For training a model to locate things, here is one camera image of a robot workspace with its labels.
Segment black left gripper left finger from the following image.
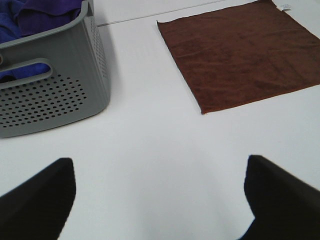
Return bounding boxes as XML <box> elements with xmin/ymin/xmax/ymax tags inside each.
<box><xmin>0</xmin><ymin>158</ymin><xmax>76</xmax><ymax>240</ymax></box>

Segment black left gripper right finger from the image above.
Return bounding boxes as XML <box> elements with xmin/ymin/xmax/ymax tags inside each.
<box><xmin>241</xmin><ymin>155</ymin><xmax>320</xmax><ymax>240</ymax></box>

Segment brown towel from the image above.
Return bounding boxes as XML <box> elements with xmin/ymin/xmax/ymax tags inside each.
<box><xmin>157</xmin><ymin>0</ymin><xmax>320</xmax><ymax>114</ymax></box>

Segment grey perforated plastic basket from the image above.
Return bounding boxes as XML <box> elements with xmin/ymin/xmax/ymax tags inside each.
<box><xmin>0</xmin><ymin>0</ymin><xmax>110</xmax><ymax>138</ymax></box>

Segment blue towel in basket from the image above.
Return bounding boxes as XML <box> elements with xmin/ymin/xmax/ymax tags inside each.
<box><xmin>0</xmin><ymin>0</ymin><xmax>50</xmax><ymax>83</ymax></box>

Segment purple towel in basket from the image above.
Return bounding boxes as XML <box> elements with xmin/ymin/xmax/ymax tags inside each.
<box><xmin>15</xmin><ymin>0</ymin><xmax>82</xmax><ymax>37</ymax></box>

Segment white towel label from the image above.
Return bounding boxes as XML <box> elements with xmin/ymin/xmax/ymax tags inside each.
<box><xmin>276</xmin><ymin>4</ymin><xmax>292</xmax><ymax>12</ymax></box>

